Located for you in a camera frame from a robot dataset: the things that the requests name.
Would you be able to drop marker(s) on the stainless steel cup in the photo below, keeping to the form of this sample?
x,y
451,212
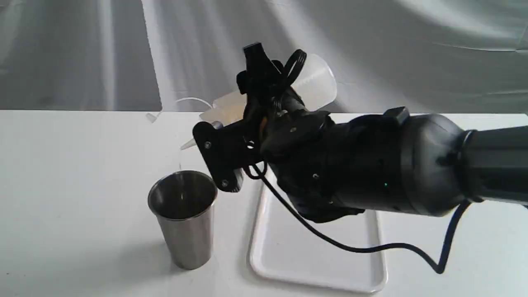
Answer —
x,y
183,203

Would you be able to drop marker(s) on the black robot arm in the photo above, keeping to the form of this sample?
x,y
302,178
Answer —
x,y
424,165

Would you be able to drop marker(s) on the grey backdrop cloth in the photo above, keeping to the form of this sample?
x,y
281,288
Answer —
x,y
432,56

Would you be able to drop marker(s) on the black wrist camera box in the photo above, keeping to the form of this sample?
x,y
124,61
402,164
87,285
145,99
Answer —
x,y
227,151

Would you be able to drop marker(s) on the white plastic tray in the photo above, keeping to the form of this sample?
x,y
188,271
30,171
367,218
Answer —
x,y
283,249

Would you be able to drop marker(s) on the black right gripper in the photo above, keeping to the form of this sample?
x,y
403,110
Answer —
x,y
280,129

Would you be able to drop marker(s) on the translucent plastic squeeze bottle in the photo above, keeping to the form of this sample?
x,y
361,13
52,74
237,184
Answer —
x,y
316,86

